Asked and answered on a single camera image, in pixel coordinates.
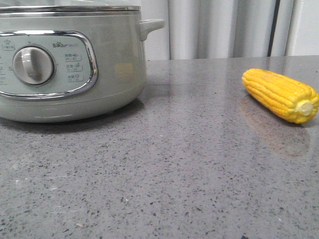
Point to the grey round control knob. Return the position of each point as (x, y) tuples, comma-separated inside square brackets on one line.
[(33, 65)]

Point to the yellow corn cob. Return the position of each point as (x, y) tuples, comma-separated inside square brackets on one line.
[(289, 99)]

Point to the pale green electric cooking pot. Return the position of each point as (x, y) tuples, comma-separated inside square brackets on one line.
[(98, 56)]

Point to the white pleated curtain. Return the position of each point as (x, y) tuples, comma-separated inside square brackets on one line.
[(205, 29)]

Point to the glass pot lid steel rim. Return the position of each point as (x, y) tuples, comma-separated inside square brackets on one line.
[(26, 6)]

